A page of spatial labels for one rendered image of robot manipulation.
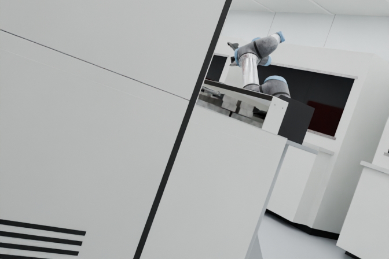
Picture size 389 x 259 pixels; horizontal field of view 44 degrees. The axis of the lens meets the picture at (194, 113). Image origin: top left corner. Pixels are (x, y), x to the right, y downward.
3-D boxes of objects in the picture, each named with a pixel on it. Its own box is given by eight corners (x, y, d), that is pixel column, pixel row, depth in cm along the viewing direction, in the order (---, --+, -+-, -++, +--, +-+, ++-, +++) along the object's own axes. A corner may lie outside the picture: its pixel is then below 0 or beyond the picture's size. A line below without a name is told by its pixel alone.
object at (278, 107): (261, 129, 192) (274, 96, 192) (186, 103, 236) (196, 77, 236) (277, 134, 197) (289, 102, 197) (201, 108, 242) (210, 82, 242)
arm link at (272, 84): (285, 88, 240) (281, 69, 249) (261, 98, 245) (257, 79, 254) (294, 102, 249) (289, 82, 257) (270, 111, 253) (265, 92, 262)
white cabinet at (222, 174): (76, 332, 155) (162, 93, 155) (5, 219, 233) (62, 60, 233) (221, 333, 193) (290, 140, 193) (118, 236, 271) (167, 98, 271)
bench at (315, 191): (293, 232, 485) (360, 44, 484) (194, 177, 630) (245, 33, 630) (354, 244, 548) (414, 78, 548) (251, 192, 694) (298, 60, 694)
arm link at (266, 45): (271, 33, 275) (280, 26, 320) (254, 41, 278) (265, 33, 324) (279, 51, 276) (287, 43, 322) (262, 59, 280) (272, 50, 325)
